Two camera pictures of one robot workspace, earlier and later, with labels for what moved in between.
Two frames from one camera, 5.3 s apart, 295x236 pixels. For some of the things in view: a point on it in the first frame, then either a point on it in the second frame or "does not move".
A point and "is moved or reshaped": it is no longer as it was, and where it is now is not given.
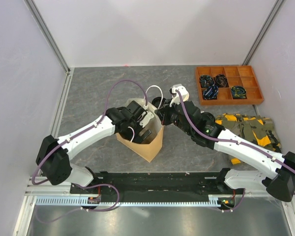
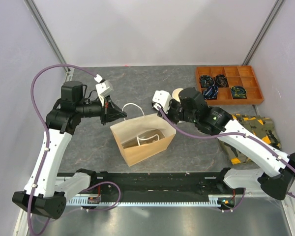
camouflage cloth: (258, 130) does not move
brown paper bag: (148, 150) is moved or reshaped
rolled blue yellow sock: (238, 92) does not move
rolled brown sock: (221, 80) does not move
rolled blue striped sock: (211, 93) does not move
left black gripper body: (132, 132) → (105, 110)
